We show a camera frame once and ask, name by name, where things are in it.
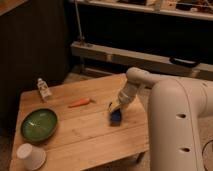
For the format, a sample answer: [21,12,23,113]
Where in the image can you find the small white bottle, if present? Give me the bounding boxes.
[37,78,52,102]

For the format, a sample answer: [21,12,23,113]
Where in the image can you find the grey metal rail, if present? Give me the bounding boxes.
[71,41,213,80]

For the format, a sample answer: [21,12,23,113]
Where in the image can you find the green bowl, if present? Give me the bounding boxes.
[20,108,58,143]

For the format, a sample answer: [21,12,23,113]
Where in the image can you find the orange carrot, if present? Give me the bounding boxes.
[68,98,96,108]

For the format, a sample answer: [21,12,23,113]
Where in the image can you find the black handle on rail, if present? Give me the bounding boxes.
[169,57,200,68]

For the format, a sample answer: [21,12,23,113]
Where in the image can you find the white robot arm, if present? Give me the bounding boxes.
[118,67,213,171]

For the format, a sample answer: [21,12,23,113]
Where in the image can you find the black cable on floor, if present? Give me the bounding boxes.
[201,139,213,167]

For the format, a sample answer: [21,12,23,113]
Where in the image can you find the wooden table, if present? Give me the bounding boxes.
[16,74,149,171]

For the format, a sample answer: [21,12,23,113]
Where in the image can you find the white paper cup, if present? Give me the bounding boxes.
[16,143,47,171]

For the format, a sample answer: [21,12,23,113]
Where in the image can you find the metal pole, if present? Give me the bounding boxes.
[74,0,85,45]

